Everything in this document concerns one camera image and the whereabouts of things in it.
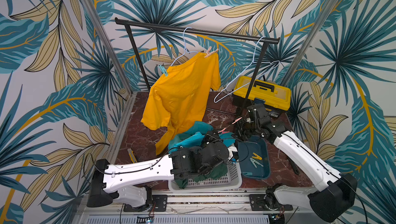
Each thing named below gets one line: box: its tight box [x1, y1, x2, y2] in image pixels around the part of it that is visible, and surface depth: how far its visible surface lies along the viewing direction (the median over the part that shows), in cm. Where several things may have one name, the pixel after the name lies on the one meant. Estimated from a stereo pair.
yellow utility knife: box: [127, 148, 138, 164], surface depth 89 cm
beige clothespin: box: [204, 45, 220, 59], surface depth 73 cm
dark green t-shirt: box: [174, 163, 228, 189], surface depth 80 cm
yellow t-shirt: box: [141, 52, 222, 155], surface depth 76 cm
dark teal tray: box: [237, 135, 271, 180], surface depth 87 cm
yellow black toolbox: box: [232, 75, 292, 118], surface depth 99 cm
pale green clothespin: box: [249, 157, 264, 169], surface depth 87 cm
